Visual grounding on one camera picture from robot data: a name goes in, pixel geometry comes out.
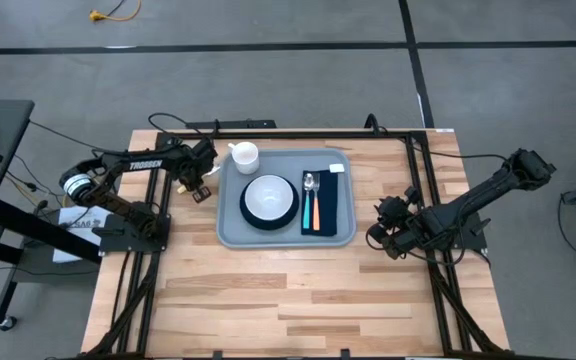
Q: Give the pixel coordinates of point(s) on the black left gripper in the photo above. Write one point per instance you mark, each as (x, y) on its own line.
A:
(195, 162)

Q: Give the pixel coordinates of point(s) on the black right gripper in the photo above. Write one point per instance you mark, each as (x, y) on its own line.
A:
(398, 235)

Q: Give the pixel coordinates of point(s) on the white ceramic mug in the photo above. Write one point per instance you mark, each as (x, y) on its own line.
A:
(245, 157)

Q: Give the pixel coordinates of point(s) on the navy blue cloth napkin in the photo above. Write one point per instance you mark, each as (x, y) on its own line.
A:
(328, 200)

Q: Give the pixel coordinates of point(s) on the white ribbed bowl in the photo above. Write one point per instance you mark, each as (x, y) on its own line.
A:
(268, 197)

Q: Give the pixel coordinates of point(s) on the dark blue plate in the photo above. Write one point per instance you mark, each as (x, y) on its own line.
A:
(268, 226)

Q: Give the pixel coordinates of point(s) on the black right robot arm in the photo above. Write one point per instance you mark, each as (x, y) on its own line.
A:
(473, 200)

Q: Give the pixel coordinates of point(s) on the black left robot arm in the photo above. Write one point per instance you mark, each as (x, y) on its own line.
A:
(143, 164)

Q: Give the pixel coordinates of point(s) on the grey plastic tray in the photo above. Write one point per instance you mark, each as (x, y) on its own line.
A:
(233, 235)

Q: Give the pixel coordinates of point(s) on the black power strip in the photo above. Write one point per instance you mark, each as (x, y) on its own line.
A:
(233, 124)

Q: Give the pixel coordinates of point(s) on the white paper sheet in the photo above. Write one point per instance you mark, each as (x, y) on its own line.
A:
(83, 222)

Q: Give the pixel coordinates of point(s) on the black desk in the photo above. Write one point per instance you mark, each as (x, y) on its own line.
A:
(3, 130)

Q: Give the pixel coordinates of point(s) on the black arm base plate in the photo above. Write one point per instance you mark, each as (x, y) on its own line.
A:
(475, 237)
(118, 245)

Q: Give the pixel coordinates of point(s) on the black metal table frame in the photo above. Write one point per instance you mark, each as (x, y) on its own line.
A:
(293, 135)

